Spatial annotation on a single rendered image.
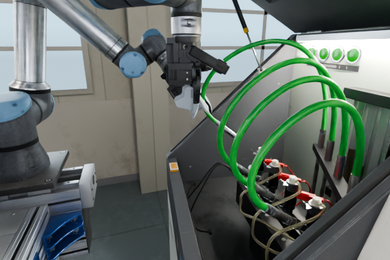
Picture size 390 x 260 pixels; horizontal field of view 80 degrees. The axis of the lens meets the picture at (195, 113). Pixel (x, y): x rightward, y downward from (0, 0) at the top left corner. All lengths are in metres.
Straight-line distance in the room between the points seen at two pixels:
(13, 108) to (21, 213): 0.30
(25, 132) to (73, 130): 1.67
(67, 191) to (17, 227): 0.14
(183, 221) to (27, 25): 0.73
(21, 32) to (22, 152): 0.36
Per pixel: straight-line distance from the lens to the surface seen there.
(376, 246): 0.47
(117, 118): 2.41
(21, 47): 0.91
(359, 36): 0.80
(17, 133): 0.81
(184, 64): 0.57
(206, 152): 1.02
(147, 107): 2.11
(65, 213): 0.89
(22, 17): 0.91
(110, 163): 2.59
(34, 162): 0.85
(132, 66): 0.70
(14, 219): 0.86
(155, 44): 0.84
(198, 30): 0.58
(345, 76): 0.86
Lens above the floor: 1.41
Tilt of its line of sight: 17 degrees down
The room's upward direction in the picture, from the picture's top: straight up
